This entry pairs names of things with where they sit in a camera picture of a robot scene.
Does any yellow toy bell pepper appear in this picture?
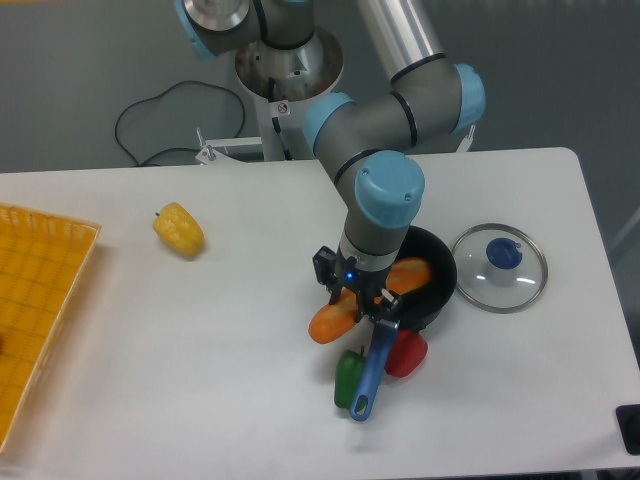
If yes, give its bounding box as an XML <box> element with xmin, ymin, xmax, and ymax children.
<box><xmin>153</xmin><ymin>202</ymin><xmax>205</xmax><ymax>258</ymax></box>

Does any green toy bell pepper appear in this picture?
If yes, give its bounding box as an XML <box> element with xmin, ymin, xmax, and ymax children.
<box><xmin>334</xmin><ymin>350</ymin><xmax>366</xmax><ymax>409</ymax></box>

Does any black object table corner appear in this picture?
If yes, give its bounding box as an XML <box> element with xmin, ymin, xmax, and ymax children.
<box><xmin>615</xmin><ymin>404</ymin><xmax>640</xmax><ymax>456</ymax></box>

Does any glass lid blue knob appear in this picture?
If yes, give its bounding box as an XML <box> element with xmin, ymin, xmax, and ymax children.
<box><xmin>451</xmin><ymin>223</ymin><xmax>549</xmax><ymax>314</ymax></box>

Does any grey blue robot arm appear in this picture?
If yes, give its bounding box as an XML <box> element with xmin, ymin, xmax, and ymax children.
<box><xmin>174</xmin><ymin>1</ymin><xmax>486</xmax><ymax>330</ymax></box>

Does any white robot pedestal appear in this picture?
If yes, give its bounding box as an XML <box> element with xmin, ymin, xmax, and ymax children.
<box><xmin>194</xmin><ymin>29</ymin><xmax>476</xmax><ymax>165</ymax></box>

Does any yellow plastic basket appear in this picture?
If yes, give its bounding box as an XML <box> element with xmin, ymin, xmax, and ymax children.
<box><xmin>1</xmin><ymin>204</ymin><xmax>101</xmax><ymax>450</ymax></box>

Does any long orange toy bread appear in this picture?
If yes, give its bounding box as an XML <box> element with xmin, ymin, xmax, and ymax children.
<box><xmin>308</xmin><ymin>257</ymin><xmax>434</xmax><ymax>344</ymax></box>

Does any black cable on floor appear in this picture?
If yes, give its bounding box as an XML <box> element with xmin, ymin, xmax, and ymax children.
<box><xmin>114</xmin><ymin>80</ymin><xmax>247</xmax><ymax>167</ymax></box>

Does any red toy bell pepper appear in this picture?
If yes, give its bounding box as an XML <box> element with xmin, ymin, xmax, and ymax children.
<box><xmin>385</xmin><ymin>329</ymin><xmax>428</xmax><ymax>378</ymax></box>

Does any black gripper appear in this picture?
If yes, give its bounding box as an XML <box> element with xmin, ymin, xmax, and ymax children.
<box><xmin>335</xmin><ymin>252</ymin><xmax>402</xmax><ymax>324</ymax></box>

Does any black pot blue handle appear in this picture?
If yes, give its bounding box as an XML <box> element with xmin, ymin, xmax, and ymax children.
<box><xmin>348</xmin><ymin>226</ymin><xmax>457</xmax><ymax>421</ymax></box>

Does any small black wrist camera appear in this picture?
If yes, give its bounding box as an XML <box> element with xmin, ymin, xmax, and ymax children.
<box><xmin>312</xmin><ymin>246</ymin><xmax>340</xmax><ymax>305</ymax></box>

